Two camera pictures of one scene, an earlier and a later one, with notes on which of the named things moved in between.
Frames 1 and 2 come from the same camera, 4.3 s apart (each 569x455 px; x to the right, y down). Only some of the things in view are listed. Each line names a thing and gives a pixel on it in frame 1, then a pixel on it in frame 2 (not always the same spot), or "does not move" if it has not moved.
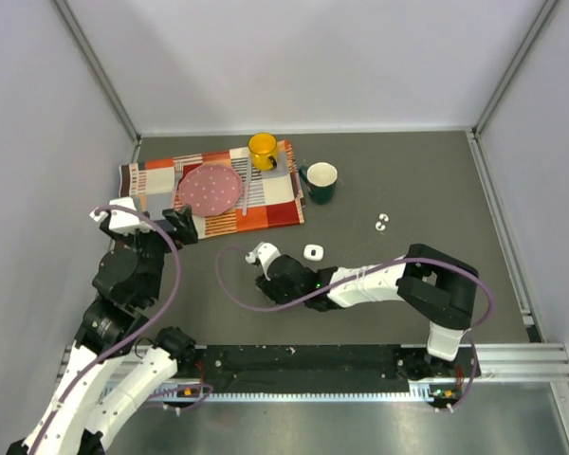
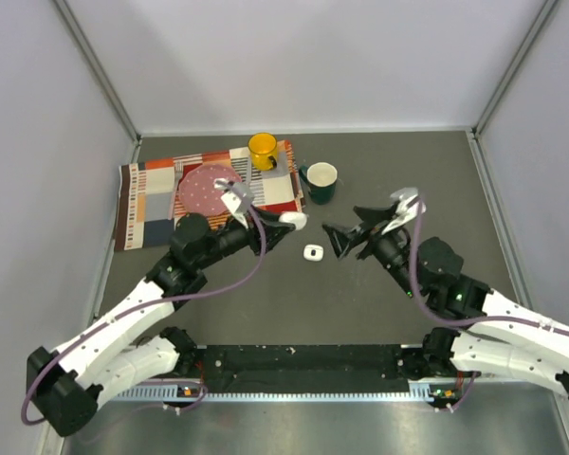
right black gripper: (270, 288) → (341, 236)
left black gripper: (185, 231) → (273, 229)
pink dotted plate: (211, 191) does not move
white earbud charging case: (307, 252) does not move
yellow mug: (263, 148) does not move
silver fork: (178, 170) does not move
